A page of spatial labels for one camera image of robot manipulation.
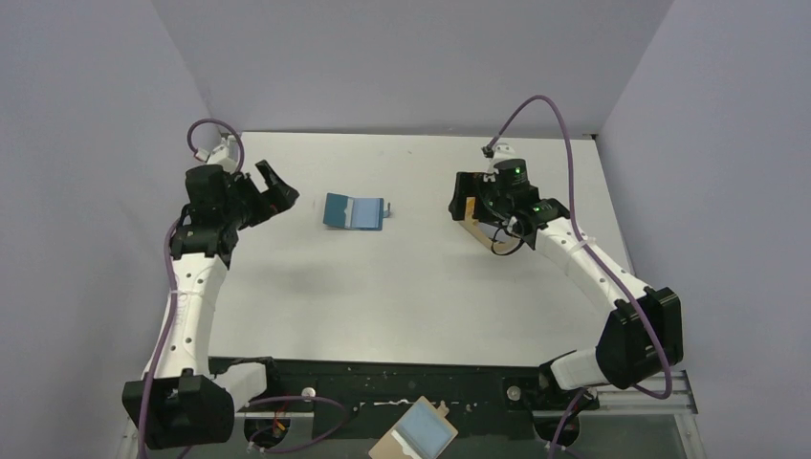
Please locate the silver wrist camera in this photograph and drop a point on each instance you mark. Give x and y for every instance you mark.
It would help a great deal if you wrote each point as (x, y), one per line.
(499, 152)
(226, 154)

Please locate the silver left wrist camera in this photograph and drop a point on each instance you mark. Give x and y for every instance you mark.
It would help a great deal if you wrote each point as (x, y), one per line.
(226, 154)

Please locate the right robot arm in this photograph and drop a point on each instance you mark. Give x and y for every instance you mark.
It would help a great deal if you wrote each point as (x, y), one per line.
(642, 333)

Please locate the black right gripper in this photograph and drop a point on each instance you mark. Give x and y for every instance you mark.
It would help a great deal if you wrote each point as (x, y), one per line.
(465, 198)

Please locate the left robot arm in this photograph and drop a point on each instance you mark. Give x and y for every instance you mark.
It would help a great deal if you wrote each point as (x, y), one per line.
(176, 403)

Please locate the aluminium front rail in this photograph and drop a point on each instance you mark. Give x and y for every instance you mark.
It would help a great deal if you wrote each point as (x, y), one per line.
(629, 423)

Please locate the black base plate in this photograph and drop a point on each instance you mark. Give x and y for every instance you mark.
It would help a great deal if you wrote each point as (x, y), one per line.
(368, 397)

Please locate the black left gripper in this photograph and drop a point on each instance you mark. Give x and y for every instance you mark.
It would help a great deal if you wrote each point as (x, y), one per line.
(258, 195)

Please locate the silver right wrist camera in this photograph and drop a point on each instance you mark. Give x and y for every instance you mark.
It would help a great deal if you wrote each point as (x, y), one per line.
(499, 152)

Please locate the blue card on cardboard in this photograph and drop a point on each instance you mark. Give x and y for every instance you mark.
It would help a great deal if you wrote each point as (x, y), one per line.
(422, 432)

